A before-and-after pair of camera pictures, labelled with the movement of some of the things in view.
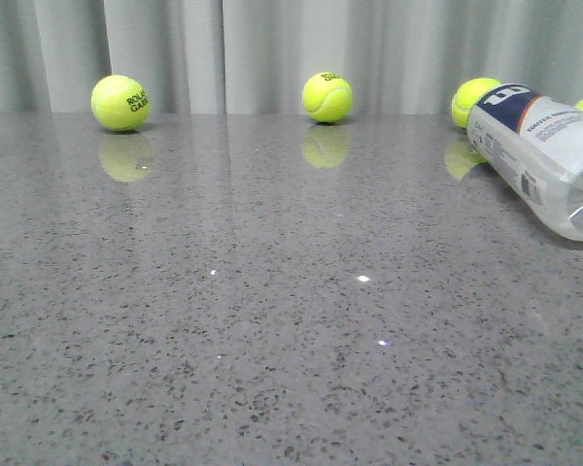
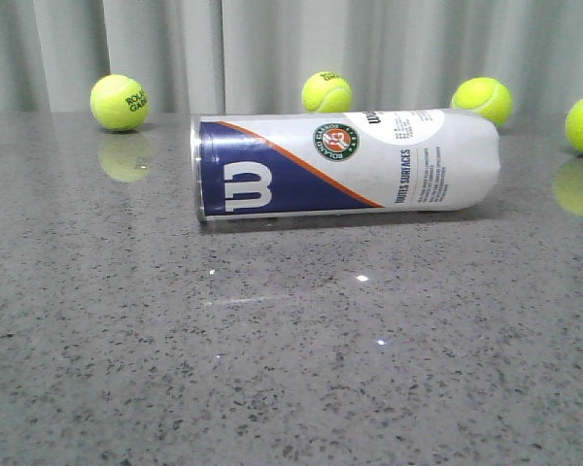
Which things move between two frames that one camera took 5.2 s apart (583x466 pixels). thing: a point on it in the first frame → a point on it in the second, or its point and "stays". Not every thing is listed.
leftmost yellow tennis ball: (120, 103) stays
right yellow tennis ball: (466, 94) stays
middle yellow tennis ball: (327, 97) stays
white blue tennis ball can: (550, 149) → (295, 164)
